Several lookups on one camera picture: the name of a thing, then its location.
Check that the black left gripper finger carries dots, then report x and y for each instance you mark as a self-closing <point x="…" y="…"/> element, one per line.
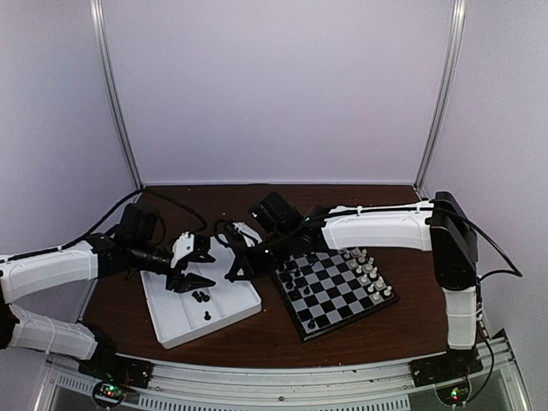
<point x="183" y="283"/>
<point x="199" y="257"/>

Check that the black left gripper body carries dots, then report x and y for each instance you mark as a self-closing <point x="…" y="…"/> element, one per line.
<point x="141" y="253"/>

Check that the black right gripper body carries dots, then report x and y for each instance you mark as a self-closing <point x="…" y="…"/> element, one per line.
<point x="269" y="260"/>

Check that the black king piece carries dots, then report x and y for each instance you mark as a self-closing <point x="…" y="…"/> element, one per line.
<point x="295" y="295"/>

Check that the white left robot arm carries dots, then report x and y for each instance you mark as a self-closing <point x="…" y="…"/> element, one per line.
<point x="95" y="256"/>

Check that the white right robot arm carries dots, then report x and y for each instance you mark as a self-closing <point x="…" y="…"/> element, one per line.
<point x="439" y="227"/>

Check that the black pieces pile in tray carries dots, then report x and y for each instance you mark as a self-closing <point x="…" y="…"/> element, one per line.
<point x="202" y="297"/>

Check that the left circuit board with LEDs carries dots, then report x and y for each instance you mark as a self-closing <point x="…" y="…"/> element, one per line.
<point x="108" y="395"/>

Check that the circuit board with leds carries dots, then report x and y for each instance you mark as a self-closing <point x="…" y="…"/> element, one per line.
<point x="453" y="394"/>
<point x="108" y="395"/>

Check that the right circuit board with LEDs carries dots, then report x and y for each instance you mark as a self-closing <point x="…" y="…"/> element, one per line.
<point x="453" y="394"/>

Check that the white compartment tray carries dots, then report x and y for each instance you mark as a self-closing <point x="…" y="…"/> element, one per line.
<point x="182" y="318"/>

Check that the black and grey chessboard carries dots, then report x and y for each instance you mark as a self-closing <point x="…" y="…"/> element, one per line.
<point x="337" y="297"/>

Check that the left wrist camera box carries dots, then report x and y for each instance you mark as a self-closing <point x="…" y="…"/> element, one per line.
<point x="182" y="247"/>

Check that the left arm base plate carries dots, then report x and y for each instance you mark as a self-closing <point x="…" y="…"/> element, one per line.
<point x="124" y="372"/>

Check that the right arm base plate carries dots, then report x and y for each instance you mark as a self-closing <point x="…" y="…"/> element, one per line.
<point x="444" y="367"/>

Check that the left aluminium frame post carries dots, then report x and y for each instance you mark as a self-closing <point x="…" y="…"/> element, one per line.
<point x="101" y="35"/>

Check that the aluminium frame post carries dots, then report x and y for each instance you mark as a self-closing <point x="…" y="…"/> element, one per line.
<point x="101" y="35"/>
<point x="453" y="50"/>

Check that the front aluminium rail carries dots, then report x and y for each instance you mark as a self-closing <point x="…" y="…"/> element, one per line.
<point x="387" y="385"/>

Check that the right aluminium frame post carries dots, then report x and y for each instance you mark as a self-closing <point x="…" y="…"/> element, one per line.
<point x="453" y="50"/>

